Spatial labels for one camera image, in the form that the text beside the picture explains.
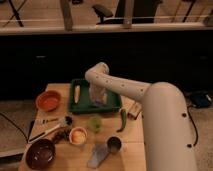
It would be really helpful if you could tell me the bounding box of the grey blue cloth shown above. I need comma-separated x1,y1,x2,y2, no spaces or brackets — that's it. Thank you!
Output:
87,144,109,169

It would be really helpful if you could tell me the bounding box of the brown pine cone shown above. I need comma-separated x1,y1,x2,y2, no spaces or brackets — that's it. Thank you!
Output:
52,129,70,144

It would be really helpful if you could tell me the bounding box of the black office chair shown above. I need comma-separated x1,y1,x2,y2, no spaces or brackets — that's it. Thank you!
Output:
92,0,162,24

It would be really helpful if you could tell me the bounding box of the yellow corn cob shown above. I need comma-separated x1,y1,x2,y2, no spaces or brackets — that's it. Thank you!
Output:
74,85,80,104

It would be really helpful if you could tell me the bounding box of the small green cup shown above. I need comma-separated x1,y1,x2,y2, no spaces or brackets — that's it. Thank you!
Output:
87,116,102,133

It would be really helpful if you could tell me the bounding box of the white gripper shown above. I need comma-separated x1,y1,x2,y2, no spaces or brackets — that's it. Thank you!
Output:
89,84,107,104

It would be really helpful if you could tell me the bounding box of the green chili pepper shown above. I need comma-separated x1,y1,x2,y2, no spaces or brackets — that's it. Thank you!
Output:
116,109,126,132

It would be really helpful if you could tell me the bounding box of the green plastic tray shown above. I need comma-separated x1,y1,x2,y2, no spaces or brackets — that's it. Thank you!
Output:
68,79,122,114

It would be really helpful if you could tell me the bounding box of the black floor device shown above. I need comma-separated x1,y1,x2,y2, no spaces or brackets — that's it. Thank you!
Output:
190,92,212,108

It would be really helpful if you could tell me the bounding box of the black cable on floor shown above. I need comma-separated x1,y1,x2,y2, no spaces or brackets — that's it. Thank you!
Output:
0,112,30,143

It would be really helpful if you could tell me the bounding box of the orange bowl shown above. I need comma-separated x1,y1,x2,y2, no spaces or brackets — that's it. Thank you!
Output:
35,90,61,112

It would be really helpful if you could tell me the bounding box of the metal cup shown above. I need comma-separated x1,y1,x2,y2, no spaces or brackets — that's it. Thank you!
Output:
107,136,122,154

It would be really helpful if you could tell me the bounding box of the dark purple bowl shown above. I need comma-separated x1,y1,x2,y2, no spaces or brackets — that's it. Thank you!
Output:
25,139,56,170

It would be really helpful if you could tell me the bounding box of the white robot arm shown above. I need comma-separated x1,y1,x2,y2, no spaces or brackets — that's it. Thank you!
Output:
85,62,198,171

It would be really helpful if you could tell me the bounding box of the small cup orange inside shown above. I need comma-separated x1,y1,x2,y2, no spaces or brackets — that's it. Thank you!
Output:
69,127,87,146

